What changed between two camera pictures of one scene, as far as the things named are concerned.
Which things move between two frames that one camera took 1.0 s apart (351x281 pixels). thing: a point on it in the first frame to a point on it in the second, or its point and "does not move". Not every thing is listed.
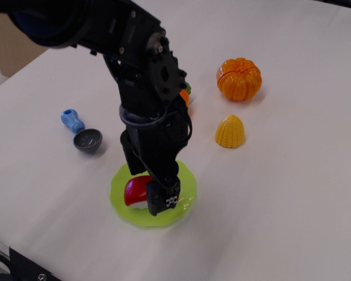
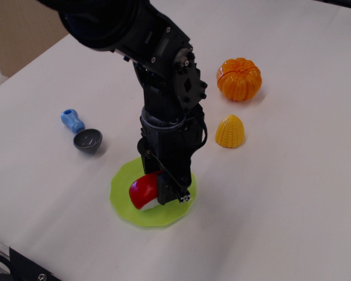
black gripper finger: x=130 y=141 to x=151 y=161
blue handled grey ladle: x=86 y=140 does not move
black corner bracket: x=23 y=268 does not move
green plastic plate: x=188 y=193 does not move
